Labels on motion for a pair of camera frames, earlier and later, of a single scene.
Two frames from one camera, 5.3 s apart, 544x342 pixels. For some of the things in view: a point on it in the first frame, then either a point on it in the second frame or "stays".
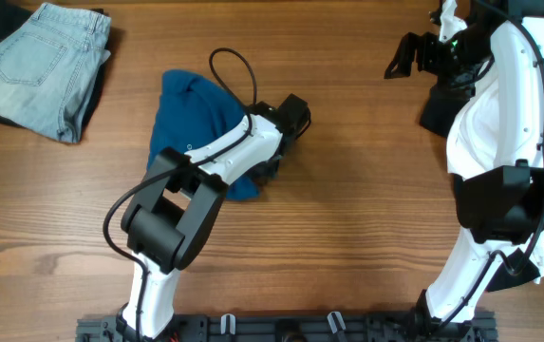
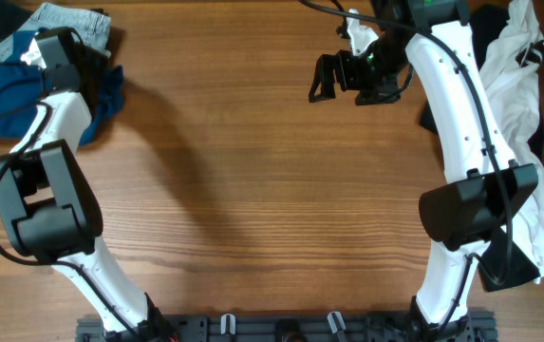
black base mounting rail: x=304 y=328 stays
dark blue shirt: x=194 y=111 -> x=8 y=95
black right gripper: x=427 y=45 -> x=387 y=92
